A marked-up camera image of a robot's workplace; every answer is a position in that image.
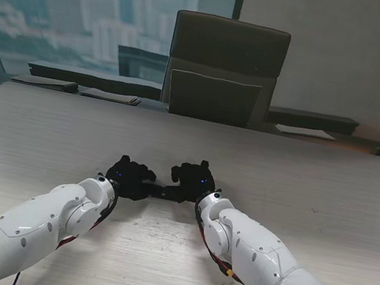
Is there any dark grey folder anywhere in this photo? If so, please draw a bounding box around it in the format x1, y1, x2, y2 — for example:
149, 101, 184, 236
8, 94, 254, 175
9, 71, 79, 95

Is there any long dark low bench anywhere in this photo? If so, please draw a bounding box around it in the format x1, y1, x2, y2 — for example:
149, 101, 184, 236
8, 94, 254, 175
25, 58, 164, 102

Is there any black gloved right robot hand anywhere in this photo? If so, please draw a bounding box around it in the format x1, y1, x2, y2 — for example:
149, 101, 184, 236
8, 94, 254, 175
165, 154, 221, 208

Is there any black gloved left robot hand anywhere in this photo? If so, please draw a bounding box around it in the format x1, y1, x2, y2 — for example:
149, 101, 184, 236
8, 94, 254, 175
101, 152, 160, 204

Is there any red black right arm cable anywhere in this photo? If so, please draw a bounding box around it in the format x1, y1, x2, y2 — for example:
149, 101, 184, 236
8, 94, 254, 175
182, 201, 311, 285

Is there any dark office chair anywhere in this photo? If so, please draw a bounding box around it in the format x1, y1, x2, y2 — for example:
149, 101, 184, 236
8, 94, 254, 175
157, 8, 294, 134

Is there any grey paper stack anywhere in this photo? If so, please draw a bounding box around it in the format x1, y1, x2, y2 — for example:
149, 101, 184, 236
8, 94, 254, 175
79, 86, 143, 108

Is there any white paper sheet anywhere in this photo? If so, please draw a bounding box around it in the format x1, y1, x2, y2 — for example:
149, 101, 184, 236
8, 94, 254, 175
274, 123, 337, 142

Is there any short dark low bench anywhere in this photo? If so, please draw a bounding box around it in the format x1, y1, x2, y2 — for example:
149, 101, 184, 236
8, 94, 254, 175
267, 104, 361, 137

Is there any black remote control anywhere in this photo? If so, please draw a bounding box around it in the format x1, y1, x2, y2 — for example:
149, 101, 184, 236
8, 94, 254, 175
145, 181, 184, 202

